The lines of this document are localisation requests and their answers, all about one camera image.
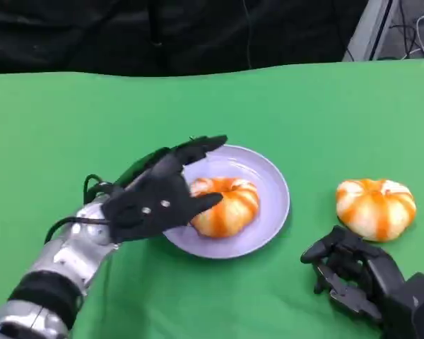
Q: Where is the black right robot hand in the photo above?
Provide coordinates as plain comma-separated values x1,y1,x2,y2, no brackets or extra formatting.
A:
300,225,411,323

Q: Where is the grey metal frame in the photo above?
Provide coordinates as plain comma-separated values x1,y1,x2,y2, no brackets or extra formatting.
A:
341,0,401,62

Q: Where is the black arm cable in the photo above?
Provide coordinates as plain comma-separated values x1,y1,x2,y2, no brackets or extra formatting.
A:
82,173,116,205
44,216,112,245

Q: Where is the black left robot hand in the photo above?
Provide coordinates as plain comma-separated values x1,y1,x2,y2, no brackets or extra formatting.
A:
101,133,229,245

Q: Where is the thin black hanging cable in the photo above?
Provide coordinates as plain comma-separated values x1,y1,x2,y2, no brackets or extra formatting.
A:
241,0,253,70

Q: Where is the white cable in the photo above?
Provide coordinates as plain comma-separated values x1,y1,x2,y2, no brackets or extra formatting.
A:
402,12,424,59

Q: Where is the lilac plate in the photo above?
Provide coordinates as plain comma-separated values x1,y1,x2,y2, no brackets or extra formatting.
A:
161,143,291,260

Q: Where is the green table cloth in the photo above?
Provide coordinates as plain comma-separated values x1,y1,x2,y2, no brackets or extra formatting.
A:
0,56,424,339

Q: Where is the orange and white bread roll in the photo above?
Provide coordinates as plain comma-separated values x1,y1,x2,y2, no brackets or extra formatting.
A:
335,178,417,243
189,176,261,239

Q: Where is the black backdrop cloth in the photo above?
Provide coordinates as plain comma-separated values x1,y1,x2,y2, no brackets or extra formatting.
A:
0,0,367,78

